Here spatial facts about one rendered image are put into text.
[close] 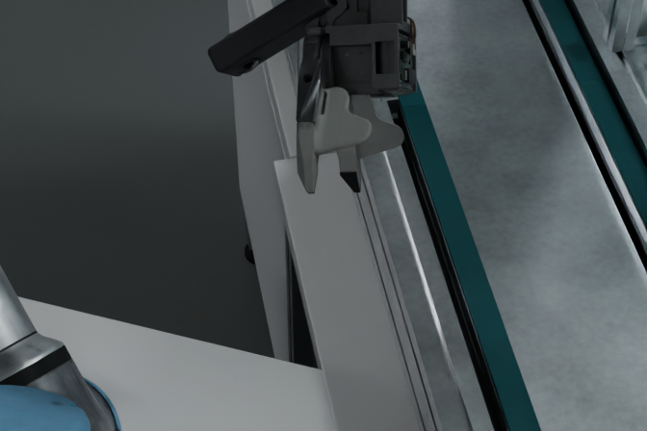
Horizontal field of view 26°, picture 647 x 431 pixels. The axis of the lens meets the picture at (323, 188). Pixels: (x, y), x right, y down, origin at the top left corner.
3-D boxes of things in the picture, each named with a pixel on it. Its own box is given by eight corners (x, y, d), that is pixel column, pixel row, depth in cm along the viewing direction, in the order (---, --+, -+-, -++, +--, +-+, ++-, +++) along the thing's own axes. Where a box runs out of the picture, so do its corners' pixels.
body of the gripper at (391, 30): (398, 95, 112) (396, -55, 112) (295, 98, 115) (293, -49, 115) (417, 100, 120) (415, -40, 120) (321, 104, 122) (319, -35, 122)
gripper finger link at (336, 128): (359, 168, 107) (375, 76, 112) (285, 170, 109) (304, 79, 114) (368, 192, 109) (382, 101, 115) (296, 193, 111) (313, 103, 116)
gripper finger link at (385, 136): (408, 191, 124) (393, 104, 118) (343, 192, 125) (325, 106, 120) (413, 171, 126) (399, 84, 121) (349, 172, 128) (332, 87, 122)
